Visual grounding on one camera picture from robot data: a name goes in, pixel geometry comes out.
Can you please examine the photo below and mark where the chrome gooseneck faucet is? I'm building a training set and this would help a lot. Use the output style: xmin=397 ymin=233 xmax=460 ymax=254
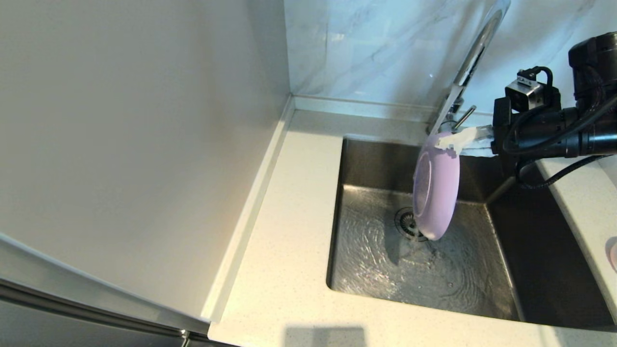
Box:
xmin=425 ymin=0 xmax=511 ymax=138

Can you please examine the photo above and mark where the tall white cabinet grey front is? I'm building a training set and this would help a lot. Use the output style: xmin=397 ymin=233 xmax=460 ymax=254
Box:
xmin=0 ymin=0 xmax=295 ymax=347

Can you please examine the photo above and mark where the stainless steel sink basin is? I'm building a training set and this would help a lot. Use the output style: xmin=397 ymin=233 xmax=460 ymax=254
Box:
xmin=326 ymin=136 xmax=615 ymax=331

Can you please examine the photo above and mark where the round metal drain strainer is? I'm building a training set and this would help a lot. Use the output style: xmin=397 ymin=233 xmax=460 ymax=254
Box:
xmin=394 ymin=207 xmax=430 ymax=242

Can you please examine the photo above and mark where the black cable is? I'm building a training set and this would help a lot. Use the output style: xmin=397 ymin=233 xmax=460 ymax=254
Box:
xmin=501 ymin=94 xmax=617 ymax=190

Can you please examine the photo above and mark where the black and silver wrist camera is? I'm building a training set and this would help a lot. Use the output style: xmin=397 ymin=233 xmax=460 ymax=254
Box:
xmin=505 ymin=67 xmax=561 ymax=113

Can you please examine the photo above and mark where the purple plastic plate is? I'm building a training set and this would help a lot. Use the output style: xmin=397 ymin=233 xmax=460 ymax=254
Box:
xmin=412 ymin=131 xmax=461 ymax=241

